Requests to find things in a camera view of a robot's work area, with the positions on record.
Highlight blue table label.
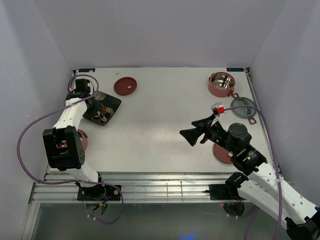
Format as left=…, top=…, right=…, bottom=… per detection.
left=226, top=67, right=245, bottom=72
left=78, top=68, right=96, bottom=73

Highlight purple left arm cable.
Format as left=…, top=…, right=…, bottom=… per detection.
left=16, top=74, right=125, bottom=225

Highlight aluminium front rail frame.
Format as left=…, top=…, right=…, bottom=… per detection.
left=27, top=171, right=296, bottom=205

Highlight black floral rectangular plate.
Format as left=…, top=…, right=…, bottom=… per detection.
left=84, top=91, right=122, bottom=126

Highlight blue table label right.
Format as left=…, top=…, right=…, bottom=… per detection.
left=226, top=67, right=245, bottom=72

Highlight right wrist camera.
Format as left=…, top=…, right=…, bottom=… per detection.
left=211, top=102, right=225, bottom=125

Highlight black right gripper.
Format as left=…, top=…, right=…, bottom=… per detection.
left=179, top=113, right=237, bottom=155

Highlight pink lunch bowl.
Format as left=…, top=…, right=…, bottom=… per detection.
left=208, top=72, right=236, bottom=98
left=77, top=129, right=88, bottom=151

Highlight metal serving tongs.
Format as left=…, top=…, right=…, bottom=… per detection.
left=96, top=111, right=107, bottom=125

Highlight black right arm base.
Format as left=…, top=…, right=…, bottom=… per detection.
left=208, top=184, right=239, bottom=200

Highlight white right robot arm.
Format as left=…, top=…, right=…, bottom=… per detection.
left=179, top=115, right=320, bottom=240

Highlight dark red round lid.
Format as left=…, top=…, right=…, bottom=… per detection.
left=113, top=76, right=138, bottom=96

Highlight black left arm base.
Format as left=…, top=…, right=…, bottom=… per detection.
left=76, top=185, right=121, bottom=202

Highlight blue table label left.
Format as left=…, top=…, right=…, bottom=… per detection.
left=78, top=68, right=96, bottom=73

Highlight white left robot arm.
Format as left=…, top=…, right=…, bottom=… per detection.
left=42, top=78, right=106, bottom=186

